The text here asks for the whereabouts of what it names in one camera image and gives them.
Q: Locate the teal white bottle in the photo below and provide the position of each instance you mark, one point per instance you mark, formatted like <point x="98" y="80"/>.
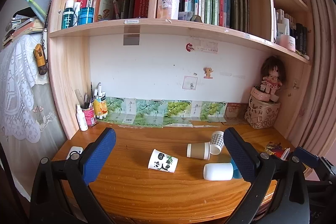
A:
<point x="68" y="15"/>

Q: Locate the brown sleeve paper cup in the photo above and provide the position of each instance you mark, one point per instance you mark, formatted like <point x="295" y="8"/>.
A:
<point x="198" y="150"/>

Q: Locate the brown haired rag doll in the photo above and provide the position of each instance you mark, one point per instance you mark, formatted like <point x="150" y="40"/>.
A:
<point x="273" y="77"/>

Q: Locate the grey checkered paper cup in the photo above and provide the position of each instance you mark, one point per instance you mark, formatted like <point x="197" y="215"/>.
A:
<point x="216" y="142"/>

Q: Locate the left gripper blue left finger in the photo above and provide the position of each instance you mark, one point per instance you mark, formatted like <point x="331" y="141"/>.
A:
<point x="96" y="154"/>

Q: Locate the red yellow printed cup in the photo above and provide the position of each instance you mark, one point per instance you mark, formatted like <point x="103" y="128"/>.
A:
<point x="277" y="150"/>

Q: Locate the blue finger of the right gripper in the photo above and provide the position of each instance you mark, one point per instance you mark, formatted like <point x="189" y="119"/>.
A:
<point x="306" y="157"/>

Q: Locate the white plastic cup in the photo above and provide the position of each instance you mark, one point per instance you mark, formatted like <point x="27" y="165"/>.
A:
<point x="218" y="171"/>

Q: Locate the blue jar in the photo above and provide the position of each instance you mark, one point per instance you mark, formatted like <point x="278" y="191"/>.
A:
<point x="86" y="15"/>

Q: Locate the row of green books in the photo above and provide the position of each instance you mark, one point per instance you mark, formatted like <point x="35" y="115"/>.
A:
<point x="212" y="12"/>

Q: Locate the pink pen holder can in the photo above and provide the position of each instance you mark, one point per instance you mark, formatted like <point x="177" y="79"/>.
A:
<point x="90" y="116"/>

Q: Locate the white lace cloth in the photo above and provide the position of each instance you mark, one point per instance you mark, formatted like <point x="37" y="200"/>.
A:
<point x="19" y="73"/>

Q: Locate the blue plastic cup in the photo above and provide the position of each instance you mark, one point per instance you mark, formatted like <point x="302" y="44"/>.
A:
<point x="236" y="172"/>

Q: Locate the yellow hanging keychain toy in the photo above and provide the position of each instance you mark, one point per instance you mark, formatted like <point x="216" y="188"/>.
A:
<point x="40" y="58"/>

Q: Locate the pink round box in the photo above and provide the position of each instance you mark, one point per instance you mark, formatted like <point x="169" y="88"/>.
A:
<point x="259" y="95"/>

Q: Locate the letter print paper box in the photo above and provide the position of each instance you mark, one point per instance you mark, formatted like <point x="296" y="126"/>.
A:
<point x="261" y="114"/>

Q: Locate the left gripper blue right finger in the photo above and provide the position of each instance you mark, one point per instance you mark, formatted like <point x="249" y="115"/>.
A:
<point x="242" y="153"/>

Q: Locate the panda print paper cup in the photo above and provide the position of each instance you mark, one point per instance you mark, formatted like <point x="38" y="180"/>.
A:
<point x="162" y="161"/>

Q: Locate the small white glue bottle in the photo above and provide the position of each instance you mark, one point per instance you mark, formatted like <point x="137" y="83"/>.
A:
<point x="81" y="118"/>

